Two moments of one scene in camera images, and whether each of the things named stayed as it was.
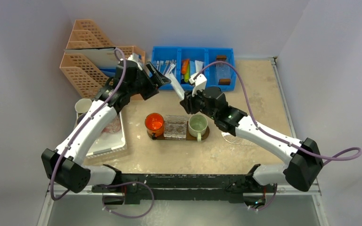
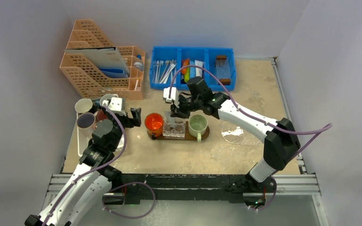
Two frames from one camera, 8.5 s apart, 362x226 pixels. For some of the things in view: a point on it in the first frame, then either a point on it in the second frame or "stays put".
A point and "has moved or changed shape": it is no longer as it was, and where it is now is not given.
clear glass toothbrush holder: [175, 127] stays put
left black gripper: [158, 79] to [130, 122]
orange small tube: [185, 63] stays put
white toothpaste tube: [177, 88] has moved or changed shape
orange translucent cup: [154, 123] stays put
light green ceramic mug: [197, 125] stays put
